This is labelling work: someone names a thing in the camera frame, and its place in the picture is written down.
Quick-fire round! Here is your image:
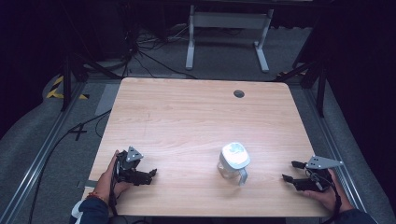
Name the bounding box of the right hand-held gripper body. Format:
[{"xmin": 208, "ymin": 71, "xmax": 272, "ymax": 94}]
[{"xmin": 293, "ymin": 155, "xmax": 345, "ymax": 192}]

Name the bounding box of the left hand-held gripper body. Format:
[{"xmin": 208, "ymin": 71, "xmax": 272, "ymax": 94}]
[{"xmin": 114, "ymin": 146, "xmax": 149, "ymax": 187}]

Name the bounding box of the clear pitcher with white lid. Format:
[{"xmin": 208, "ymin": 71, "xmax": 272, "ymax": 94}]
[{"xmin": 216, "ymin": 142, "xmax": 251, "ymax": 187}]

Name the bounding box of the person's right hand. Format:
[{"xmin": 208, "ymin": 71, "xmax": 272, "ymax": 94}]
[{"xmin": 303, "ymin": 168, "xmax": 355, "ymax": 215}]

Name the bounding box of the person's left hand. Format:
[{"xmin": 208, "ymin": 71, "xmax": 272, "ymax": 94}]
[{"xmin": 92, "ymin": 149, "xmax": 134, "ymax": 205}]

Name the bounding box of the black metal stand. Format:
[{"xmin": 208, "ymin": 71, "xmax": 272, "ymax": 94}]
[
  {"xmin": 274, "ymin": 59, "xmax": 329, "ymax": 119},
  {"xmin": 60, "ymin": 50, "xmax": 123, "ymax": 112}
]

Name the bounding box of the yellow black hazard tape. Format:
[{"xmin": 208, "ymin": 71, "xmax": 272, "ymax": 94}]
[{"xmin": 46, "ymin": 75, "xmax": 91, "ymax": 101}]

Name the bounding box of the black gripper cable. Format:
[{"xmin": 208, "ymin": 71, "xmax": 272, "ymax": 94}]
[
  {"xmin": 323, "ymin": 181, "xmax": 343, "ymax": 224},
  {"xmin": 107, "ymin": 181, "xmax": 120, "ymax": 217}
]

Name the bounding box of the grey metal floor rail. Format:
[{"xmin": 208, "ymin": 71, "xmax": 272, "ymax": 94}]
[
  {"xmin": 302, "ymin": 87, "xmax": 368, "ymax": 213},
  {"xmin": 0, "ymin": 79, "xmax": 88, "ymax": 224}
]

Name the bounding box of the red bracelet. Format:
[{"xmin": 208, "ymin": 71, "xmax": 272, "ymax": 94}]
[{"xmin": 86, "ymin": 191, "xmax": 108, "ymax": 203}]

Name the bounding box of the black floor cable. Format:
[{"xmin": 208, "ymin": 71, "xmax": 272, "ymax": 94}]
[{"xmin": 27, "ymin": 108, "xmax": 112, "ymax": 224}]

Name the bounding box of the bundle of black cables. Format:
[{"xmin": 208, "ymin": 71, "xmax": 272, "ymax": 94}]
[{"xmin": 122, "ymin": 22, "xmax": 199, "ymax": 80}]

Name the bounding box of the white metal desk frame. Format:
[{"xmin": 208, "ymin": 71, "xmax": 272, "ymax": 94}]
[{"xmin": 185, "ymin": 4, "xmax": 276, "ymax": 74}]

